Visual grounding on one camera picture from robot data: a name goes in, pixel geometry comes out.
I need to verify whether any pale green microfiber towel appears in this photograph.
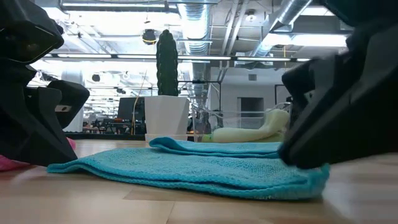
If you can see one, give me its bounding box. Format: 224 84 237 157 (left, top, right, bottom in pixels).
201 108 291 144

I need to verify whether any teal blue microfiber towel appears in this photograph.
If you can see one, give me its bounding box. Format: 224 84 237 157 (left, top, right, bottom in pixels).
46 136 331 201

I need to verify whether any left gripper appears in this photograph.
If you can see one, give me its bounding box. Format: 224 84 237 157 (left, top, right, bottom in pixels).
0 0 91 130

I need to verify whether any pink microfiber towel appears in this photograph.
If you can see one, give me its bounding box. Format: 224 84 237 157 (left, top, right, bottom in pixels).
0 137 77 173

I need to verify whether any clear plastic bin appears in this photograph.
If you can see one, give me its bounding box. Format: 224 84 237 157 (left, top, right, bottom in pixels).
190 101 294 144

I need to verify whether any green cactus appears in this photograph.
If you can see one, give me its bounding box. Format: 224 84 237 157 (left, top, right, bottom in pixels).
155 29 180 97

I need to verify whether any white hexagonal plant pot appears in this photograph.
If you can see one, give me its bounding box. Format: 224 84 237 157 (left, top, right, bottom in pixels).
144 95 191 142

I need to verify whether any bright green microfiber towel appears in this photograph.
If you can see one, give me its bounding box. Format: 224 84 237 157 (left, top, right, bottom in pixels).
201 133 285 144

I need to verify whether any black background rig frame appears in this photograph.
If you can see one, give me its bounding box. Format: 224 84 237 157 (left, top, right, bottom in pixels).
274 83 290 105

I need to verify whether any white room column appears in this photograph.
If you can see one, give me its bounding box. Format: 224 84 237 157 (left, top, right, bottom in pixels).
60 69 85 133

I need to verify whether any black ceiling device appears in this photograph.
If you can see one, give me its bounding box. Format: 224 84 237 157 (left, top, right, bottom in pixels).
142 28 157 46

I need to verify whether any black background monitor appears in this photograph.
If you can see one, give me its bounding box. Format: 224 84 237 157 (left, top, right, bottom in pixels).
117 96 146 136

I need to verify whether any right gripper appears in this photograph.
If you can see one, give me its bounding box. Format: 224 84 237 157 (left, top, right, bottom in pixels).
280 0 398 126

